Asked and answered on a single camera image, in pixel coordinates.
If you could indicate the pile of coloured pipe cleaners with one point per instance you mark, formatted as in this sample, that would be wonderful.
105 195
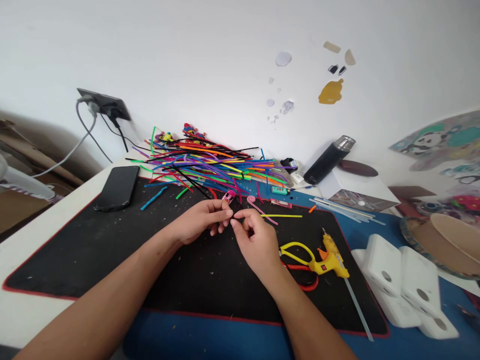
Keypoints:
210 161

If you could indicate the yellow and red scissors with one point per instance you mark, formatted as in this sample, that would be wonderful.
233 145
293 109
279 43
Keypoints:
300 255

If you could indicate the panda print picture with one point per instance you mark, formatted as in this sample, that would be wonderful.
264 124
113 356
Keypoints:
438 142

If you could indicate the clear glue stick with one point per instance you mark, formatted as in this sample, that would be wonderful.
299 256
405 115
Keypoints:
359 311

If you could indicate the person's left fingers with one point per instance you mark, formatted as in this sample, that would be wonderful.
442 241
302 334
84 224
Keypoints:
221 227

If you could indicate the round woven tray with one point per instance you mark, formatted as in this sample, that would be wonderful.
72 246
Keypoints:
420 247

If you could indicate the pink lighter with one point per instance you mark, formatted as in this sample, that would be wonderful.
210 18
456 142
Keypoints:
281 203

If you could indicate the white box with printed side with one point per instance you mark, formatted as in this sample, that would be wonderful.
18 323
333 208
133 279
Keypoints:
360 187

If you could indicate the yellow wall sticker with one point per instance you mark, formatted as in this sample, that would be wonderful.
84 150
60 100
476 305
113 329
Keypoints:
330 92

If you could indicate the yellow hot glue gun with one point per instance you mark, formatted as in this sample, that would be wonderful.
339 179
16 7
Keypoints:
330 258

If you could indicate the black smartphone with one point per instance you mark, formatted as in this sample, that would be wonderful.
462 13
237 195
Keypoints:
117 187

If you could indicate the black mat with red edge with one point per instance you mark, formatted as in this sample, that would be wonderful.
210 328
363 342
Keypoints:
93 243

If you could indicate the person's right index finger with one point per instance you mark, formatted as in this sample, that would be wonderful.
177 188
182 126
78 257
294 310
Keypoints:
245 213

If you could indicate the white fan part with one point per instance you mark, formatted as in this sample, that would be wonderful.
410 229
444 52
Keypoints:
22 182

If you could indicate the blue pipe cleaner piece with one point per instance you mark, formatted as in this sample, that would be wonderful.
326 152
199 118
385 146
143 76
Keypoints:
153 198

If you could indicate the black pipe cleaner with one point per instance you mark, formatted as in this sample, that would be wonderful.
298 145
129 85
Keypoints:
195 185

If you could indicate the short orange pipe cleaner piece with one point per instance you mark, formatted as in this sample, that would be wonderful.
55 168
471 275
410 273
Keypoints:
312 209

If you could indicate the yellow straight pipe cleaner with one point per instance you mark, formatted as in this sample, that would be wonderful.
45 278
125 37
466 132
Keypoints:
281 216

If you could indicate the clear wall hook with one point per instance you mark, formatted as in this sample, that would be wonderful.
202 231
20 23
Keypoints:
287 107

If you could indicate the person's left hand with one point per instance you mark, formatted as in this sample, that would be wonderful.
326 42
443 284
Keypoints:
195 223

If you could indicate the pink curled pipe cleaner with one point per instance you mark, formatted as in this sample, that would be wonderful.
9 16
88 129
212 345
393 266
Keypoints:
262 212

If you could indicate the person's right thumb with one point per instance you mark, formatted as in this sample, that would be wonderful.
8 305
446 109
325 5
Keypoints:
237 227

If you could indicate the teal lighter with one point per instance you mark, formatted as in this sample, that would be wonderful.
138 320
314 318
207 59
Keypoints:
278 190

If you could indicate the round white wall sticker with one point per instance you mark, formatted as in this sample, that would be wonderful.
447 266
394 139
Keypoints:
283 59

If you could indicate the cardboard sheet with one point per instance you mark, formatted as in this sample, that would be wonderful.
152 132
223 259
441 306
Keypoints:
33 150

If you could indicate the person's left index finger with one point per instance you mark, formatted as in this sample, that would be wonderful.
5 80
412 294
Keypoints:
224 213

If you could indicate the bundle of clear glue sticks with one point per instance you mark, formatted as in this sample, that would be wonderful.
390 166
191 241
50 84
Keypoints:
345 210

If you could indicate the black wall socket plate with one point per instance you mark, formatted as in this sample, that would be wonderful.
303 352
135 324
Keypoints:
108 103

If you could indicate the person's left thumb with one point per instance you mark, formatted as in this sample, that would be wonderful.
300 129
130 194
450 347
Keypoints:
214 203

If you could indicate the white rectangular box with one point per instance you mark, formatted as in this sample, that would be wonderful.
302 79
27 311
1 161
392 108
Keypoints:
383 262
420 279
359 260
438 326
397 311

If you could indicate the black thermos bottle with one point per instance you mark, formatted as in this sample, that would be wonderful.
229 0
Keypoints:
326 161

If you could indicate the brown paper cup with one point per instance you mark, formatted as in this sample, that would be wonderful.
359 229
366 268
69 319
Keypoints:
453 236

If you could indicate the brown oval object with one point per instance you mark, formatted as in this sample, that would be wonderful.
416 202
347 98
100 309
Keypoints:
358 168

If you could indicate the person's right hand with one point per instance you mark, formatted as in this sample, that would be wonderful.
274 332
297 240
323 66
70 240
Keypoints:
262 240

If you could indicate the small pink cylinder toy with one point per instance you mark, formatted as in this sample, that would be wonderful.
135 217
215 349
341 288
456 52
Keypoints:
229 196

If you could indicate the short green pipe cleaner piece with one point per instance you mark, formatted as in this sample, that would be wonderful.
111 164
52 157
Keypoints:
182 193

